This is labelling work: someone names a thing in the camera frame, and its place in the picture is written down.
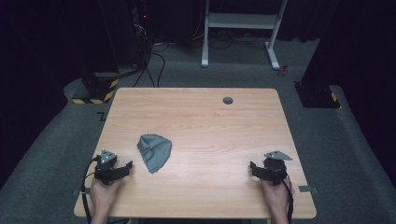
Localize small red object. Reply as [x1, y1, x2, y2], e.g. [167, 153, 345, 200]
[277, 63, 290, 77]

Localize person's left hand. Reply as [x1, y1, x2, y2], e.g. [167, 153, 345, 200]
[90, 178, 122, 216]

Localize dark equipment rack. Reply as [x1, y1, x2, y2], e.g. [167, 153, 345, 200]
[129, 0, 154, 68]

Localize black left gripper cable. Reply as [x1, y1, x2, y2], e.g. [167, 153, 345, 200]
[80, 156, 101, 224]

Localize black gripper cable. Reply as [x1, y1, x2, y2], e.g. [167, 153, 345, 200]
[80, 156, 101, 224]
[280, 177, 295, 224]

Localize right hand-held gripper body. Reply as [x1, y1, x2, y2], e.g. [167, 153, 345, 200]
[261, 150, 294, 187]

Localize white metal stand frame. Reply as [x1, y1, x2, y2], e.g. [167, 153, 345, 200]
[201, 0, 290, 71]

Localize person's right hand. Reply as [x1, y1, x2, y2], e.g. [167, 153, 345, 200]
[259, 178, 296, 216]

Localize black floor cables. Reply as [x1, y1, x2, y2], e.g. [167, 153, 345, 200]
[132, 41, 171, 89]

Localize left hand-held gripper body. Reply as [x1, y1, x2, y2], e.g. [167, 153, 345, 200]
[93, 148, 120, 187]

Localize grey tape strip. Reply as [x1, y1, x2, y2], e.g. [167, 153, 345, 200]
[297, 185, 319, 194]

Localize yellow black striped base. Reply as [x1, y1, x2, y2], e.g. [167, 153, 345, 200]
[71, 72, 120, 105]

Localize black stand base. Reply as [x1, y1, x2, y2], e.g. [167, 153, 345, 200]
[293, 81, 341, 109]

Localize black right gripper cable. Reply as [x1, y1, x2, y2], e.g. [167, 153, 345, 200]
[280, 177, 295, 224]

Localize grey cloth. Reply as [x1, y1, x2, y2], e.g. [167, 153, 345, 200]
[136, 133, 173, 175]

